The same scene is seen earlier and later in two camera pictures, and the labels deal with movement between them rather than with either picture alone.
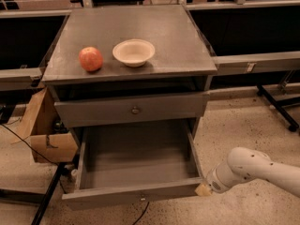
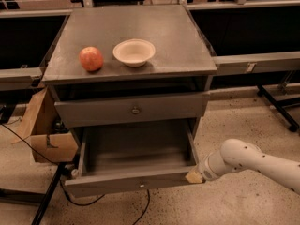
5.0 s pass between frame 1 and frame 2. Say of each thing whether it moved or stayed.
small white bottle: stayed
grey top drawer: stayed
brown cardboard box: stayed
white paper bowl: stayed
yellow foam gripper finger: moved
